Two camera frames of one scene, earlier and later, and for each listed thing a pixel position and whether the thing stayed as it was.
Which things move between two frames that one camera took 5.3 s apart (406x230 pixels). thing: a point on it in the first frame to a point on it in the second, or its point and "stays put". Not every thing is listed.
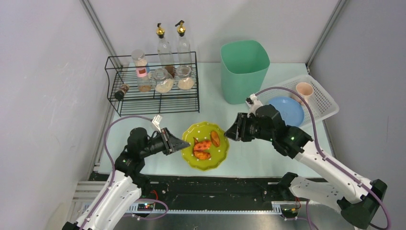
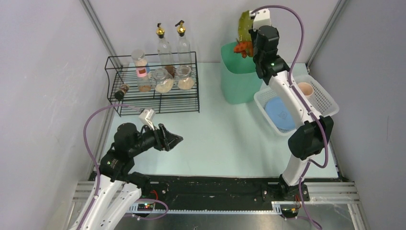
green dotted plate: [202, 132] to [245, 24]
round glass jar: [186, 79] stays put
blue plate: [291, 111] stays put
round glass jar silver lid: [163, 81] stays put
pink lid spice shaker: [143, 81] stays put
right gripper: [240, 126] to [252, 33]
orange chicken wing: [201, 145] to [245, 48]
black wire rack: [153, 84] stays put
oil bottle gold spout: [184, 52] stays put
